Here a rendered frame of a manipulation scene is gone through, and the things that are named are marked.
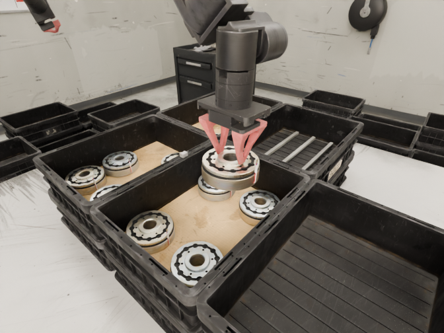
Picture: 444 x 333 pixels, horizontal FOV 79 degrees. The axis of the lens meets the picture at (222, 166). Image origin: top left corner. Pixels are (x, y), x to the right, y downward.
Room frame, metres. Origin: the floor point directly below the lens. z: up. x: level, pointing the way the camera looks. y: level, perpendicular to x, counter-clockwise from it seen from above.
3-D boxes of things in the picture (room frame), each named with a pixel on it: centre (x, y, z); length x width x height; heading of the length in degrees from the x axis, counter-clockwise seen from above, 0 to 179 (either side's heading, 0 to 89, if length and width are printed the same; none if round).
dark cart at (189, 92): (2.48, 0.04, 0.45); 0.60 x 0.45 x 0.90; 141
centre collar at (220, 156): (0.40, -0.02, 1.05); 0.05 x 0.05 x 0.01
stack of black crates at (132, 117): (1.78, 0.68, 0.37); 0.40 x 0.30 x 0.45; 141
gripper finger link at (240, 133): (0.40, -0.02, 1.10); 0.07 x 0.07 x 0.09; 48
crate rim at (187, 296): (0.46, 0.03, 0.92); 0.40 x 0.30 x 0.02; 140
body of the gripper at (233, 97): (0.41, -0.02, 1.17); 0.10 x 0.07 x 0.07; 48
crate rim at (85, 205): (0.65, 0.26, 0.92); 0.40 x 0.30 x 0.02; 140
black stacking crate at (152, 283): (0.46, 0.03, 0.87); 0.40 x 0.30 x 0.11; 140
